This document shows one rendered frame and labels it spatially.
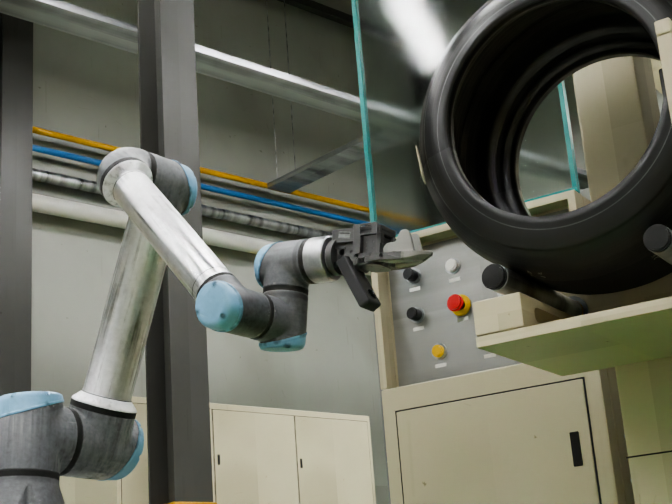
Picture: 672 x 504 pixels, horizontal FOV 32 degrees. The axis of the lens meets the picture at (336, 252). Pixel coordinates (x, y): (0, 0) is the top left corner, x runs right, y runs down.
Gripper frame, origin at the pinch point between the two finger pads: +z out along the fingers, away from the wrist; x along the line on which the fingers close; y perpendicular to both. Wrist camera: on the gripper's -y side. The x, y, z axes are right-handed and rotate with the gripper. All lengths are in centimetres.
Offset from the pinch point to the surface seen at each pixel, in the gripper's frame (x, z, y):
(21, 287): 484, -655, 150
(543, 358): 5.6, 20.6, -19.1
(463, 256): 62, -24, 16
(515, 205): 15.0, 11.2, 12.4
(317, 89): 590, -433, 322
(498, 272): -11.8, 20.3, -7.2
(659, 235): -11.8, 47.5, -4.1
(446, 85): -11.9, 10.3, 27.7
